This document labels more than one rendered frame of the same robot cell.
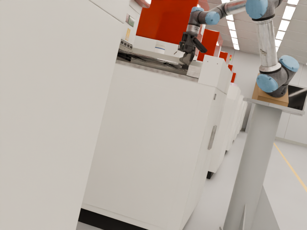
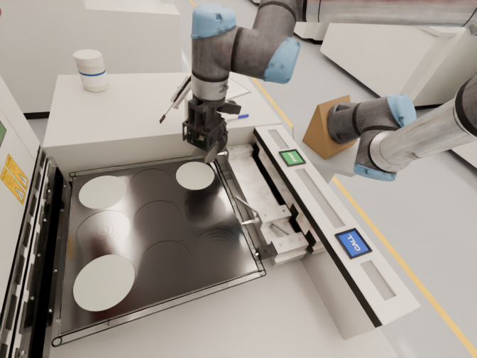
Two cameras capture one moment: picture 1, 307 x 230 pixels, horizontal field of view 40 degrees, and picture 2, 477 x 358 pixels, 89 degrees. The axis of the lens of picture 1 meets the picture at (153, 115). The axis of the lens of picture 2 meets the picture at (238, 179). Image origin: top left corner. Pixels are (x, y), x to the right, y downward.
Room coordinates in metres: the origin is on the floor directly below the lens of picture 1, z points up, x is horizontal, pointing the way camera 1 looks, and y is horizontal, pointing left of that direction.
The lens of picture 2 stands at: (2.14, 0.13, 1.38)
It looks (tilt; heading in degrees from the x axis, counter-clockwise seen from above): 47 degrees down; 318
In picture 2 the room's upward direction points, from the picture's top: 12 degrees clockwise
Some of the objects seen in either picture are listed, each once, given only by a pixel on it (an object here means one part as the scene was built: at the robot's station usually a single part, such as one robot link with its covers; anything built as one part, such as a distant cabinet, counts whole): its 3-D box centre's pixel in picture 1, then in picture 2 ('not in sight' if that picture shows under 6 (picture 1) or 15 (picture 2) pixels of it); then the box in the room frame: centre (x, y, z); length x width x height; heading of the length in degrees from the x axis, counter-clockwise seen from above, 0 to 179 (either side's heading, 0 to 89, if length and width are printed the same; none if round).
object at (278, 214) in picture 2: not in sight; (273, 216); (2.33, -0.18, 0.89); 0.08 x 0.03 x 0.03; 77
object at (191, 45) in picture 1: (188, 43); (206, 119); (2.55, -0.10, 1.05); 0.09 x 0.08 x 0.12; 118
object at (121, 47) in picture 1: (119, 53); (45, 251); (2.48, 0.27, 0.89); 0.44 x 0.02 x 0.10; 167
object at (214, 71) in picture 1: (215, 75); (306, 210); (2.30, -0.27, 0.89); 0.55 x 0.09 x 0.14; 167
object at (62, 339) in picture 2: (147, 57); (174, 302); (2.27, 0.10, 0.90); 0.37 x 0.01 x 0.01; 77
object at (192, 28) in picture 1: (193, 30); (211, 84); (2.55, -0.11, 1.13); 0.08 x 0.08 x 0.05
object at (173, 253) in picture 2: (154, 60); (157, 219); (2.45, 0.07, 0.90); 0.34 x 0.34 x 0.01; 77
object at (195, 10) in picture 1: (196, 17); (214, 44); (2.55, -0.11, 1.21); 0.09 x 0.08 x 0.11; 43
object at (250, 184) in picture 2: (198, 77); (258, 199); (2.41, -0.20, 0.87); 0.36 x 0.08 x 0.03; 167
